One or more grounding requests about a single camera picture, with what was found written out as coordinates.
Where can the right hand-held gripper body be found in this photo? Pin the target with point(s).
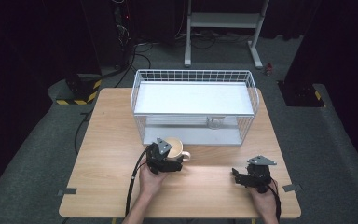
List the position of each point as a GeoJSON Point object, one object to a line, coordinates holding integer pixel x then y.
{"type": "Point", "coordinates": [259, 174]}

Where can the dark equipment tower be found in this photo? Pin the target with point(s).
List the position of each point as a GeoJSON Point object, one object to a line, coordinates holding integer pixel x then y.
{"type": "Point", "coordinates": [121, 31]}

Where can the small red object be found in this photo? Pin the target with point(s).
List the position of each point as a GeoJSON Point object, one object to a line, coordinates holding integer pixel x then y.
{"type": "Point", "coordinates": [268, 69]}

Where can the black yellow striped base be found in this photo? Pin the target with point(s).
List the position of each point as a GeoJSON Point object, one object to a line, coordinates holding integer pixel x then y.
{"type": "Point", "coordinates": [301, 95]}
{"type": "Point", "coordinates": [80, 91]}

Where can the person's left hand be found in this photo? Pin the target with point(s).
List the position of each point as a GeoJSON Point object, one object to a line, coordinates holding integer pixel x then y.
{"type": "Point", "coordinates": [150, 183]}

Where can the cream ceramic mug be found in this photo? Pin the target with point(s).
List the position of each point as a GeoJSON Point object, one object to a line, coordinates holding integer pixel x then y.
{"type": "Point", "coordinates": [180, 152]}

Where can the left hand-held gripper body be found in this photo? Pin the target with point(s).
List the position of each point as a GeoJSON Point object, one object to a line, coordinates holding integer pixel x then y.
{"type": "Point", "coordinates": [160, 158]}

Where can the person's right hand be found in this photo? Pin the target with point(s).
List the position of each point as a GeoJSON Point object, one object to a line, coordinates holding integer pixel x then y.
{"type": "Point", "coordinates": [264, 202]}

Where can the grey metal stand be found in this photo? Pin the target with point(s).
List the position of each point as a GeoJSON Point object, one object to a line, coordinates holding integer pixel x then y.
{"type": "Point", "coordinates": [225, 20]}

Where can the grey tape piece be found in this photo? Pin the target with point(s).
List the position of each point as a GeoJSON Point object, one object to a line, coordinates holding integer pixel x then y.
{"type": "Point", "coordinates": [293, 187]}
{"type": "Point", "coordinates": [67, 191]}

